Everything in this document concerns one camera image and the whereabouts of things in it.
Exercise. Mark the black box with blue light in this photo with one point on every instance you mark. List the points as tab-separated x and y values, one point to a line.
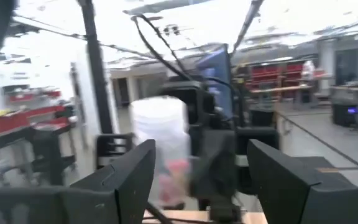
345	113

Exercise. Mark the red storage bin rack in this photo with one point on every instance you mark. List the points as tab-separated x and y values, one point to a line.
275	74

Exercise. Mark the light wooden table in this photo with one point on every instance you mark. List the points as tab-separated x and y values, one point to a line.
278	89

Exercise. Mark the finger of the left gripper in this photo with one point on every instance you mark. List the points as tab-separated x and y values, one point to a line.
211	174

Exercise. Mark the blue computer monitor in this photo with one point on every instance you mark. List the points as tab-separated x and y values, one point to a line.
216	77

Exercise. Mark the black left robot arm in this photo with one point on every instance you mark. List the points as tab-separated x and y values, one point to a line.
182	102

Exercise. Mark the red topped black workbench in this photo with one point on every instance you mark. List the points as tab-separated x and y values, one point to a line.
8	123

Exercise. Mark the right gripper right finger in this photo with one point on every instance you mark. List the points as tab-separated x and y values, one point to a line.
278	193

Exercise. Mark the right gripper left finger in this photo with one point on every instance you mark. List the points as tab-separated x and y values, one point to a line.
123	193

